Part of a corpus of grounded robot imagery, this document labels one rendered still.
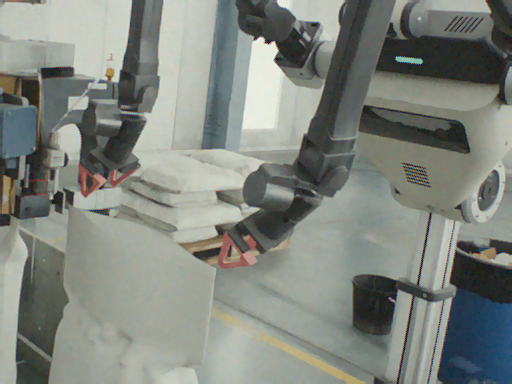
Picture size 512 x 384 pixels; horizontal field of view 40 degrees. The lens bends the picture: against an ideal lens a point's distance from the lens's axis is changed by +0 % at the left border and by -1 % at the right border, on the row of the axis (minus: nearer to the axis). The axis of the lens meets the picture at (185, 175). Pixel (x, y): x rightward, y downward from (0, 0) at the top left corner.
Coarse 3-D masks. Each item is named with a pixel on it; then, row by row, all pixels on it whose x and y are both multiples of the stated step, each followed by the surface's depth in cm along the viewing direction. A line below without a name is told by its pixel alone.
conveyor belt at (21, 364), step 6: (18, 360) 224; (24, 360) 224; (18, 366) 220; (24, 366) 220; (30, 366) 221; (18, 372) 216; (24, 372) 216; (30, 372) 217; (36, 372) 217; (18, 378) 212; (24, 378) 213; (30, 378) 213; (36, 378) 214; (42, 378) 214
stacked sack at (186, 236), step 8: (120, 216) 481; (128, 216) 475; (136, 216) 470; (144, 224) 462; (160, 232) 451; (168, 232) 445; (176, 232) 446; (184, 232) 449; (192, 232) 454; (200, 232) 458; (208, 232) 463; (216, 232) 469; (176, 240) 443; (184, 240) 447; (192, 240) 453
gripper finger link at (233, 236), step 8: (232, 232) 113; (240, 232) 114; (224, 240) 114; (232, 240) 112; (240, 240) 113; (224, 248) 115; (240, 248) 112; (248, 248) 113; (224, 256) 116; (240, 256) 112; (248, 256) 112; (224, 264) 117; (232, 264) 116; (240, 264) 114; (248, 264) 112
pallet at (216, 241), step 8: (224, 232) 493; (200, 240) 462; (208, 240) 465; (216, 240) 467; (288, 240) 517; (184, 248) 442; (192, 248) 445; (200, 248) 448; (208, 248) 454; (232, 248) 472; (256, 248) 500; (272, 248) 506; (280, 248) 512; (216, 256) 472; (232, 256) 474; (208, 264) 458
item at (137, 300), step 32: (96, 224) 157; (128, 224) 153; (96, 256) 147; (128, 256) 139; (160, 256) 135; (192, 256) 134; (96, 288) 147; (128, 288) 139; (160, 288) 136; (192, 288) 132; (64, 320) 155; (96, 320) 148; (128, 320) 140; (160, 320) 137; (192, 320) 132; (64, 352) 153; (96, 352) 144; (128, 352) 138; (160, 352) 137; (192, 352) 133
